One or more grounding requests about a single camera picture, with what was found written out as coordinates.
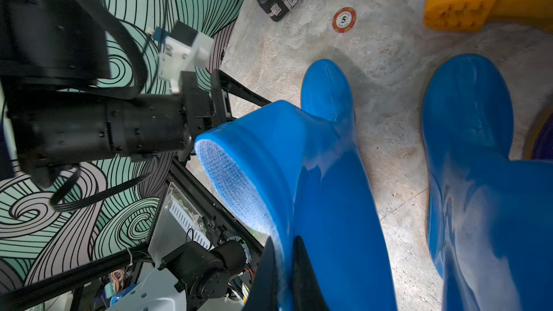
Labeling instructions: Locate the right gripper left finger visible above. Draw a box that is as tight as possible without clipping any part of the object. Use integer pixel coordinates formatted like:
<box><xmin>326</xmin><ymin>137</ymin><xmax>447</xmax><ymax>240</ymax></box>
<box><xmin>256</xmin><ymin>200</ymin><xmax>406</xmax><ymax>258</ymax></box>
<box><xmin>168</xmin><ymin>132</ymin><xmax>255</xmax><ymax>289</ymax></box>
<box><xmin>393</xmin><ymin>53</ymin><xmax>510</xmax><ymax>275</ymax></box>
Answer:
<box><xmin>242</xmin><ymin>238</ymin><xmax>278</xmax><ymax>311</ymax></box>

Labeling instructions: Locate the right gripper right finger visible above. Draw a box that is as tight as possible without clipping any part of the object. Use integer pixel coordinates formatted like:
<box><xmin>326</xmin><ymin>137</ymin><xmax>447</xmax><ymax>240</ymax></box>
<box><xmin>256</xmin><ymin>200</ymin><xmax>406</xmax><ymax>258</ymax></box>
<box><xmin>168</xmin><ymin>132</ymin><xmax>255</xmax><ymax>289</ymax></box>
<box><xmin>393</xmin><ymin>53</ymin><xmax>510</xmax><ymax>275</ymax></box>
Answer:
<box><xmin>292</xmin><ymin>236</ymin><xmax>330</xmax><ymax>311</ymax></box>

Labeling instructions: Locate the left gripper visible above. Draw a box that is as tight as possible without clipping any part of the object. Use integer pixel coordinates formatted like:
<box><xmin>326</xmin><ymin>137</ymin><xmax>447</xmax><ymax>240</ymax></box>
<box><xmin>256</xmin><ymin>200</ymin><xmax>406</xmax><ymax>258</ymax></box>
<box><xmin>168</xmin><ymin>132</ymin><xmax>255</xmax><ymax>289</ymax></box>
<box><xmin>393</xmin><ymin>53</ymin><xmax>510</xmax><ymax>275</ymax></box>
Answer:
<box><xmin>148</xmin><ymin>21</ymin><xmax>271</xmax><ymax>160</ymax></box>

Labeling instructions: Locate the large blue boot front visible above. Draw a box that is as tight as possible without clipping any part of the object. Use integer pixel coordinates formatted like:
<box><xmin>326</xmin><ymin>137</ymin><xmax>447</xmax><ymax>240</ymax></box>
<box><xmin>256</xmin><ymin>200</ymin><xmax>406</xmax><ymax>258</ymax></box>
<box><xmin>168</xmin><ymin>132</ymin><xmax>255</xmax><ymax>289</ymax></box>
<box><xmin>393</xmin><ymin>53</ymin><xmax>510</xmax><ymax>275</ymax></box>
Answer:
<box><xmin>421</xmin><ymin>54</ymin><xmax>552</xmax><ymax>310</ymax></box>

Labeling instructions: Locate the purple boot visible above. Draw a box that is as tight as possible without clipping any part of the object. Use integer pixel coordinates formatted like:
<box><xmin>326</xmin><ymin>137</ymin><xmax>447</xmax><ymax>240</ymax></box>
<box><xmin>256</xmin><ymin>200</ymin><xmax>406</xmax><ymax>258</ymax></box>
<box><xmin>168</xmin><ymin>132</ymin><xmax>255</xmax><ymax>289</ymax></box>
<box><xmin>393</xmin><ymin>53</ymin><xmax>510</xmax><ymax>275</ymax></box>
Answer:
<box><xmin>523</xmin><ymin>108</ymin><xmax>552</xmax><ymax>161</ymax></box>

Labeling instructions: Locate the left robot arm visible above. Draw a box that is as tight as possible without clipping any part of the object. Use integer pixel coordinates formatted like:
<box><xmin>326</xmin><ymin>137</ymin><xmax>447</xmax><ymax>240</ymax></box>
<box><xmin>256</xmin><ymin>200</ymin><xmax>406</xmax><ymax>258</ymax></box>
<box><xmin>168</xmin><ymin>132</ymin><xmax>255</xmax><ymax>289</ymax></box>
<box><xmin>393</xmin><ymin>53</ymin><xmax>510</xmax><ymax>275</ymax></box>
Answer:
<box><xmin>1</xmin><ymin>0</ymin><xmax>268</xmax><ymax>213</ymax></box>

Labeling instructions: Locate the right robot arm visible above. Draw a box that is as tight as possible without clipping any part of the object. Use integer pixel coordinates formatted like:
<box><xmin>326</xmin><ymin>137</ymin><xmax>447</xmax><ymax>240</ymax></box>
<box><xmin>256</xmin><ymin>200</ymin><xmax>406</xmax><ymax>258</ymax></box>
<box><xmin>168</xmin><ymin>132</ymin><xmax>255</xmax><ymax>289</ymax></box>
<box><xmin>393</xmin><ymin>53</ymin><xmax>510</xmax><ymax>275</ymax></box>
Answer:
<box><xmin>111</xmin><ymin>236</ymin><xmax>328</xmax><ymax>310</ymax></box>

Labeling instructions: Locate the red poker chip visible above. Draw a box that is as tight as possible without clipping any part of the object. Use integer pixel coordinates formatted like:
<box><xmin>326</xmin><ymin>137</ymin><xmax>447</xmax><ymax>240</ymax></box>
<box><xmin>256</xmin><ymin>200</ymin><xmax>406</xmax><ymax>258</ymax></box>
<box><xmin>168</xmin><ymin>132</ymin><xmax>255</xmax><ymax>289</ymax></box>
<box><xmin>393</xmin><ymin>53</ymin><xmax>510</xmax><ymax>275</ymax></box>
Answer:
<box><xmin>332</xmin><ymin>7</ymin><xmax>357</xmax><ymax>33</ymax></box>

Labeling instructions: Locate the white slotted cable duct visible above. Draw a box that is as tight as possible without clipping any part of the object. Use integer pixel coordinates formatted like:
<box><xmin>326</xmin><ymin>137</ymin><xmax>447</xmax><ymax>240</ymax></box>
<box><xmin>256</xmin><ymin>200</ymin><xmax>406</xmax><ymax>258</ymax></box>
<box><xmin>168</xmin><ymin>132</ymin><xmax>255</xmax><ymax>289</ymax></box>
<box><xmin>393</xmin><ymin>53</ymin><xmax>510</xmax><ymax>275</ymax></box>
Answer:
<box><xmin>168</xmin><ymin>200</ymin><xmax>213</xmax><ymax>250</ymax></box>

